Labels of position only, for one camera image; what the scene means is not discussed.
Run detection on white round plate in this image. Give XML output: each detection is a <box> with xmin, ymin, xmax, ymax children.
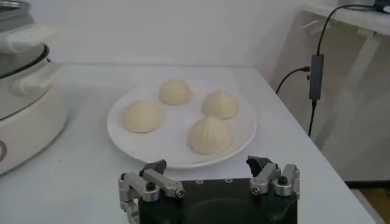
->
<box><xmin>106</xmin><ymin>79</ymin><xmax>258</xmax><ymax>169</ymax></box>

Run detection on steamed baozi bun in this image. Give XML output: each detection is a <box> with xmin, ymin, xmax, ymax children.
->
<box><xmin>122</xmin><ymin>99</ymin><xmax>163</xmax><ymax>134</ymax></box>
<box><xmin>186</xmin><ymin>116</ymin><xmax>234</xmax><ymax>155</ymax></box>
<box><xmin>158</xmin><ymin>78</ymin><xmax>192</xmax><ymax>106</ymax></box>
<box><xmin>201</xmin><ymin>89</ymin><xmax>239</xmax><ymax>121</ymax></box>

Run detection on cream electric cooker base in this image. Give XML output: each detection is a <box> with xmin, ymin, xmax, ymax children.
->
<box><xmin>0</xmin><ymin>59</ymin><xmax>69</xmax><ymax>177</ymax></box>

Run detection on black adapter cable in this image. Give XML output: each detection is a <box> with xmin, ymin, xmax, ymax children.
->
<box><xmin>307</xmin><ymin>99</ymin><xmax>318</xmax><ymax>138</ymax></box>
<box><xmin>316</xmin><ymin>3</ymin><xmax>380</xmax><ymax>56</ymax></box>
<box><xmin>275</xmin><ymin>66</ymin><xmax>311</xmax><ymax>94</ymax></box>

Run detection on grey cable adapter box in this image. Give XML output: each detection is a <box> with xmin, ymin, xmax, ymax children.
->
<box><xmin>308</xmin><ymin>54</ymin><xmax>325</xmax><ymax>101</ymax></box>

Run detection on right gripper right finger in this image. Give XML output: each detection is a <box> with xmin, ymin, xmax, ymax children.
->
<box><xmin>246</xmin><ymin>155</ymin><xmax>301</xmax><ymax>199</ymax></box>

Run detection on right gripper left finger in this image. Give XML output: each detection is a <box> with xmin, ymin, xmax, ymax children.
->
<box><xmin>118</xmin><ymin>159</ymin><xmax>186</xmax><ymax>224</ymax></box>

